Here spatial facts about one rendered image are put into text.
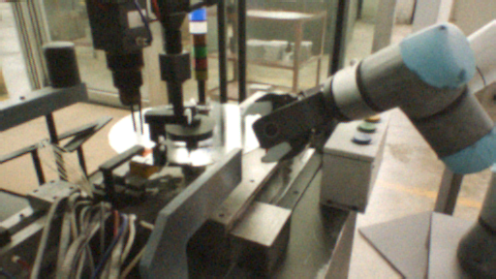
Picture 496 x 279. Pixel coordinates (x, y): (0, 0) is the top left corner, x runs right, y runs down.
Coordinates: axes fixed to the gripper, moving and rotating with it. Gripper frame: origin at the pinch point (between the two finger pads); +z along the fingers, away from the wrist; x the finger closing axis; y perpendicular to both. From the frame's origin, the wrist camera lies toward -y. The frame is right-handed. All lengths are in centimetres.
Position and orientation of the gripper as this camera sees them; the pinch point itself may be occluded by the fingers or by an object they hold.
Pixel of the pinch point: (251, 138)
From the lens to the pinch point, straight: 67.7
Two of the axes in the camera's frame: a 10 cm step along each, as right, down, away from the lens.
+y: 7.1, -3.0, 6.3
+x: -3.9, -9.2, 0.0
